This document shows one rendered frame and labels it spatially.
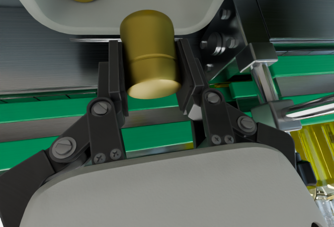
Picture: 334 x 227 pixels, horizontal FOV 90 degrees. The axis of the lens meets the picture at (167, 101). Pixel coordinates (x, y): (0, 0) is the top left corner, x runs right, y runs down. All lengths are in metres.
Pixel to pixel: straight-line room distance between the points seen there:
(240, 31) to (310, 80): 0.11
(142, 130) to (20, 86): 0.16
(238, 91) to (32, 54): 0.29
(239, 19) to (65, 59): 0.21
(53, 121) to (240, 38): 0.24
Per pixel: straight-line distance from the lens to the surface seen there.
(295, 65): 0.24
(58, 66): 0.26
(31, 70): 0.27
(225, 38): 0.22
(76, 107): 0.25
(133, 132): 0.24
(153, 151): 0.43
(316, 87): 0.26
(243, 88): 0.28
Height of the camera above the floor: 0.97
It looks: 15 degrees down
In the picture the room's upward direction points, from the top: 172 degrees clockwise
